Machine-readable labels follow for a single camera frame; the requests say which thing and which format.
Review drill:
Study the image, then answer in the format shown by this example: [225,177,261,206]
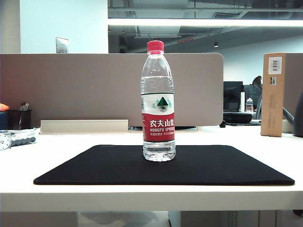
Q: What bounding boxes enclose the clear red-capped water bottle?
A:
[140,40,177,162]

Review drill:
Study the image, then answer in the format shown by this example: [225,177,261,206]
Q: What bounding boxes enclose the black mouse pad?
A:
[33,144,296,186]

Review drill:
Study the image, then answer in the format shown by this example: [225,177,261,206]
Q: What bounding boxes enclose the beige desk partition panel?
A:
[0,52,224,128]

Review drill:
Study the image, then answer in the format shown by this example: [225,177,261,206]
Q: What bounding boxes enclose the black computer monitor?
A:
[223,81,244,112]

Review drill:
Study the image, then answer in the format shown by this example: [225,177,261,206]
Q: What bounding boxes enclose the black round cushion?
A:
[223,111,254,123]

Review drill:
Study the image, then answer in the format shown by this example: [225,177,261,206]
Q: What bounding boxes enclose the black office chair headrest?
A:
[251,75,263,91]

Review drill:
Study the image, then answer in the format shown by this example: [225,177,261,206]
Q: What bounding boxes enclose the tall brown cardboard box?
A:
[260,52,286,137]

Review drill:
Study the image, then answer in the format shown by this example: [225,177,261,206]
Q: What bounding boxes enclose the bag of black parts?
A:
[9,128,38,147]

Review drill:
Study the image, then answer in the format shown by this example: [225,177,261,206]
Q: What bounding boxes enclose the black pen holder cup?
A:
[6,109,32,130]

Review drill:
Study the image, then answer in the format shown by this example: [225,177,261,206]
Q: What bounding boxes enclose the cream cable tray rail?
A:
[39,119,129,133]

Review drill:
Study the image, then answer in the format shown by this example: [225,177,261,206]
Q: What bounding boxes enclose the silver wall switch plate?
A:
[55,37,69,54]

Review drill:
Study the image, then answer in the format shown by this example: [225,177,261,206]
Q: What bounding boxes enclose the silver metal bracket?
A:
[0,132,12,151]

